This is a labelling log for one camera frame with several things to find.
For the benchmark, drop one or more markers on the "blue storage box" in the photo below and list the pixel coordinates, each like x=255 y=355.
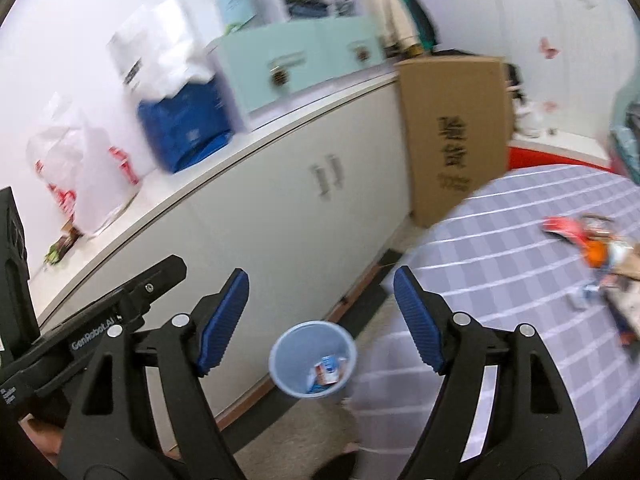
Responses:
x=186 y=129

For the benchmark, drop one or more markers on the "red torn paper bag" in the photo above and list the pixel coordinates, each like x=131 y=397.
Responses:
x=567 y=228

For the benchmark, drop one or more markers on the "blue trash bin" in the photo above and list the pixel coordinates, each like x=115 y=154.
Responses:
x=303 y=345

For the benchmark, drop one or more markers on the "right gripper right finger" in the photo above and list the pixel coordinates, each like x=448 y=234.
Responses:
x=533 y=431

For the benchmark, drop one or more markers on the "large brown cardboard box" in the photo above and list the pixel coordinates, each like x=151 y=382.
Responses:
x=458 y=114

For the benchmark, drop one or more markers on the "red platform step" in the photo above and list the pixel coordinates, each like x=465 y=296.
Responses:
x=558 y=148

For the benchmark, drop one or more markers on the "orange bottle cap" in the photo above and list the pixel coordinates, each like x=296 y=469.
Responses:
x=596 y=253

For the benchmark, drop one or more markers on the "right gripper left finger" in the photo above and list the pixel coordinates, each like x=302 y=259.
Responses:
x=111 y=433

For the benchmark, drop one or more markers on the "blue white medicine box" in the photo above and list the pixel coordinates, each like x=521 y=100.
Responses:
x=325 y=374

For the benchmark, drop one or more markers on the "hanging jackets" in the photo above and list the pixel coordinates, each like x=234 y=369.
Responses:
x=403 y=27

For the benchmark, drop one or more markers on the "white wardrobe with butterflies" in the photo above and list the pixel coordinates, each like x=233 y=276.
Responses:
x=578 y=59

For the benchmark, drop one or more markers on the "white curved cabinet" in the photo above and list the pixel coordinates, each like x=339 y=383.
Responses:
x=305 y=206

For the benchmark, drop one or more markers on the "white red plastic bag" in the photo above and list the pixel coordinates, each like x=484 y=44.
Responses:
x=91 y=179

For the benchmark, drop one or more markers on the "mint green drawer unit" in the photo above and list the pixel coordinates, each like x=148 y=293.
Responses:
x=266 y=72

